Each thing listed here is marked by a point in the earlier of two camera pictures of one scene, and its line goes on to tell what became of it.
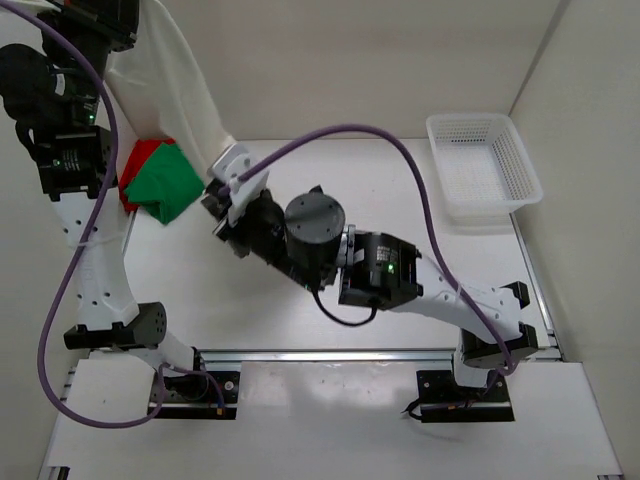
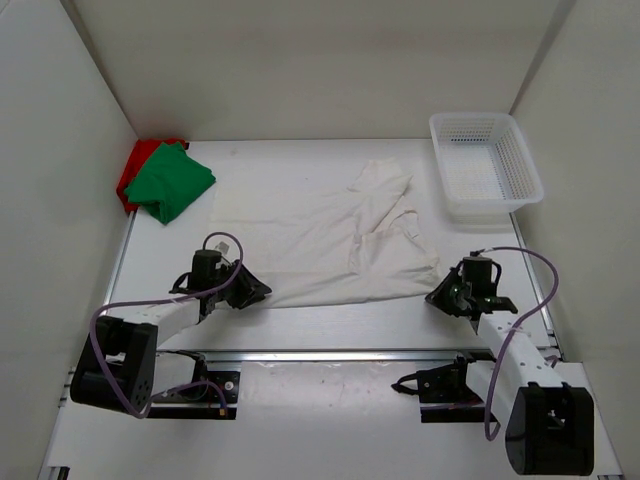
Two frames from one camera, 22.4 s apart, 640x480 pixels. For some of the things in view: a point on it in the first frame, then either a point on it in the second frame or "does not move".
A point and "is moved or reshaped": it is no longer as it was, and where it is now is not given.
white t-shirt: x=160 y=91 is moved or reshaped
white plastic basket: x=483 y=169 does not move
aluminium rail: x=420 y=356 does not move
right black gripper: x=236 y=231 -> x=437 y=297
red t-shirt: x=141 y=153 does not move
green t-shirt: x=169 y=179 does not move
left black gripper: x=116 y=21 -> x=251 y=289
